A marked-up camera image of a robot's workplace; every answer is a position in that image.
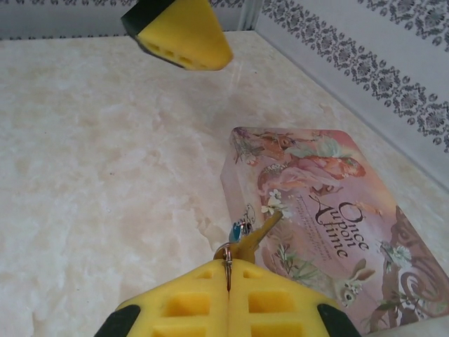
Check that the pink illustrated tin box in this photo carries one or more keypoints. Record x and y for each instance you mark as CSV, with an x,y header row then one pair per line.
x,y
315,196

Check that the aluminium frame corner post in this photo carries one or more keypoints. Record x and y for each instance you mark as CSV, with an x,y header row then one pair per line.
x,y
250,14

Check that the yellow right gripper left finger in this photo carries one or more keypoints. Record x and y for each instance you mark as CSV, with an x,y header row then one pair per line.
x,y
168,305

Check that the small blue padlock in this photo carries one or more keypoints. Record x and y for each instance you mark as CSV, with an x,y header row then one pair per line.
x,y
236,231

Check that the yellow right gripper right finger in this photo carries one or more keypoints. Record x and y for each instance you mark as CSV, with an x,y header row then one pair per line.
x,y
280,305

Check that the brass key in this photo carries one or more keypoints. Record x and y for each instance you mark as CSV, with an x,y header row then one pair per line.
x,y
261,231

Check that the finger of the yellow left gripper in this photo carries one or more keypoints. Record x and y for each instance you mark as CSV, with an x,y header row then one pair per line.
x,y
186,31

